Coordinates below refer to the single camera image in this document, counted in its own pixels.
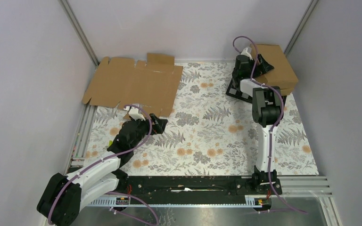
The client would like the flat cardboard sheet stack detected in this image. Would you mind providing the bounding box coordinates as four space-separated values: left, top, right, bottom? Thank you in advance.
82 53 183 117

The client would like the black white chessboard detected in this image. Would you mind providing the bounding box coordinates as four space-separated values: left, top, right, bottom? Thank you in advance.
226 79 286 107

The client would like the closed brown cardboard box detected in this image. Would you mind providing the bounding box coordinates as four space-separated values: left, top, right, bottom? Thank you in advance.
280 87 295 96

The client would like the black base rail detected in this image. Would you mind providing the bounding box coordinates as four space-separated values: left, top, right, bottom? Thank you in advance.
115 176 282 206

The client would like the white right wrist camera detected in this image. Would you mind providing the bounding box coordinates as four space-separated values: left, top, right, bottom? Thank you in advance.
240 47 253 60

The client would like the floral patterned table mat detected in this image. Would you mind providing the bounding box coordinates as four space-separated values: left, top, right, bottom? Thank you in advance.
75 63 319 176

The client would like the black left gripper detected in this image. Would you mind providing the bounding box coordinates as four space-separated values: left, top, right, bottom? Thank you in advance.
131 113 167 149

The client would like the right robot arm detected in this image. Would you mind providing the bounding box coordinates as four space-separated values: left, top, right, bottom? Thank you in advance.
227 54 284 194

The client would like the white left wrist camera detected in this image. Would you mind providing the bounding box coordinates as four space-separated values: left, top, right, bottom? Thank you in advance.
123 105 145 121

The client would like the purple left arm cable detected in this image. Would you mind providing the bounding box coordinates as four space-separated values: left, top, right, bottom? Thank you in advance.
47 104 160 226

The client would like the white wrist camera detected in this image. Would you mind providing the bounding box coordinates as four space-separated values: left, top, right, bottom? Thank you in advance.
123 105 145 121
240 47 253 60

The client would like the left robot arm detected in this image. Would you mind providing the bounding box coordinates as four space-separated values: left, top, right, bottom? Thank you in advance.
36 113 168 226

